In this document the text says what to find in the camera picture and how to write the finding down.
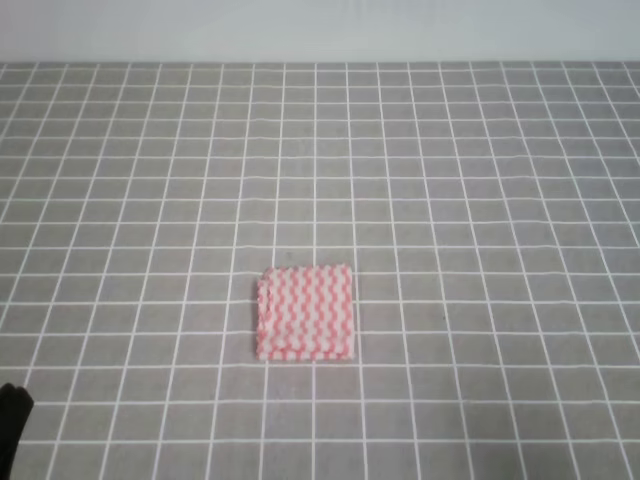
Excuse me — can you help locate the grey checked tablecloth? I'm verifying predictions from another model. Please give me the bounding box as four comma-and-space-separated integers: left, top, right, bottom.
1, 61, 639, 479

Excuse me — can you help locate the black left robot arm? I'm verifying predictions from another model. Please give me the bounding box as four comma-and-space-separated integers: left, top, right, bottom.
0, 383, 34, 480

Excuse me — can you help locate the pink white wavy striped towel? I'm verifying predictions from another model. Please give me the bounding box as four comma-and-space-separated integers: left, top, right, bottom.
256, 264, 355, 361

